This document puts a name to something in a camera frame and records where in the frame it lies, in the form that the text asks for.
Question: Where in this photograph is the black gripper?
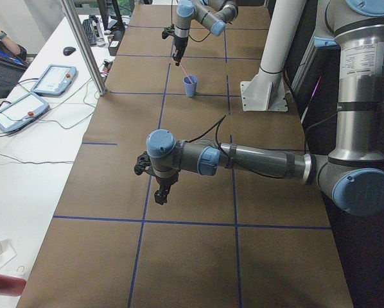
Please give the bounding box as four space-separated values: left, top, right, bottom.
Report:
172 37 188 66
154 175 179 205

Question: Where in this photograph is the pink chopstick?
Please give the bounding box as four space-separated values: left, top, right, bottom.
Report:
179 63 194 84

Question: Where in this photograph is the blue ribbed cup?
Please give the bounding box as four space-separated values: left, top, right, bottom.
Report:
183 75 198 98

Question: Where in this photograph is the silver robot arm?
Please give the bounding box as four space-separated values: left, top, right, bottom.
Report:
134 1 384 216
171 1 238 66

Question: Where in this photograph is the black keyboard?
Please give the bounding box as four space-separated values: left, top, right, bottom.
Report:
82 17 100 46

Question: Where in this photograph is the black computer mouse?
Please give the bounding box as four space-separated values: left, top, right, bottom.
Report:
63 46 76 56

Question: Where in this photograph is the far teach pendant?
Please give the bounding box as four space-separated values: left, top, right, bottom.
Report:
31 64 77 97

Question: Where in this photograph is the teach pendant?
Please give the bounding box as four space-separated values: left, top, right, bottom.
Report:
31 64 77 97
0 92 49 133

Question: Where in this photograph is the near teach pendant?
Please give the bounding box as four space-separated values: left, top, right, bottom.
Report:
0 92 49 133

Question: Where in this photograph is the seated person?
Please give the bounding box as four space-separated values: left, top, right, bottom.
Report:
0 30 28 99

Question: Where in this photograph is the red cylinder bottle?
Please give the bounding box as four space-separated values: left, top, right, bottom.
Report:
0 274 26 296

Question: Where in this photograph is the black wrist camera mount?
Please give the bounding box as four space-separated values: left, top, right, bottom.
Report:
134 151 154 176
161 24 175 39

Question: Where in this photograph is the white pedestal column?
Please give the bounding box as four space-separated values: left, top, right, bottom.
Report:
240 0 306 112

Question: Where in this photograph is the aluminium frame post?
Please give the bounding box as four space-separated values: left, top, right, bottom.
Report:
60 0 107 96

